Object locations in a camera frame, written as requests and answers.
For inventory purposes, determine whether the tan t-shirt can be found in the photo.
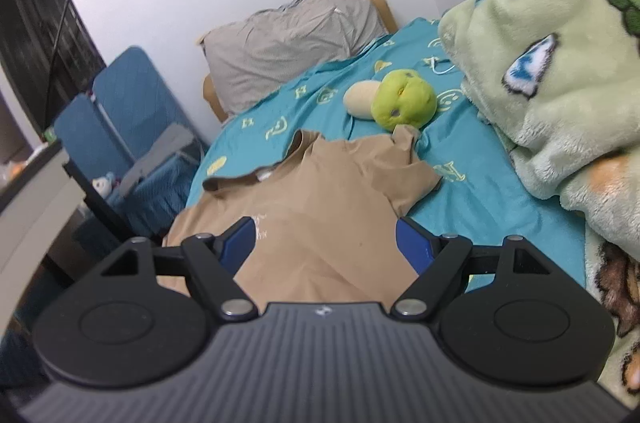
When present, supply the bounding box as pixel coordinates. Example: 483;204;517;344
164;125;440;309

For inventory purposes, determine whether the blue folding chair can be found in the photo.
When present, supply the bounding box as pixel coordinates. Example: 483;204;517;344
53;46;208;237

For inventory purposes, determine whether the teal patterned bed sheet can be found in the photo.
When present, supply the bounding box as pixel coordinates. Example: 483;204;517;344
186;18;586;284

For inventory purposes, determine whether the small white toy figure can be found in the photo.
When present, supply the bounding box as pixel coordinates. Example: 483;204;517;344
92;172;117;198

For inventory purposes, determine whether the green plush toy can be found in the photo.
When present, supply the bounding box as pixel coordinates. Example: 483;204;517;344
343;68;437;132

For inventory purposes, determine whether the grey pillow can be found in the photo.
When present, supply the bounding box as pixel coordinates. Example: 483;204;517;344
198;0;390;120

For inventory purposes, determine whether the white desk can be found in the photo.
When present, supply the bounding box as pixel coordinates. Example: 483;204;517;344
1;141;85;309

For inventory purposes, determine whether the light green fleece blanket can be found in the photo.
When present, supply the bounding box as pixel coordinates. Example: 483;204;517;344
438;0;639;407

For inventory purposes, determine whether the dark window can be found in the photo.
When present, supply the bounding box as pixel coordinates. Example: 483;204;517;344
1;0;105;134

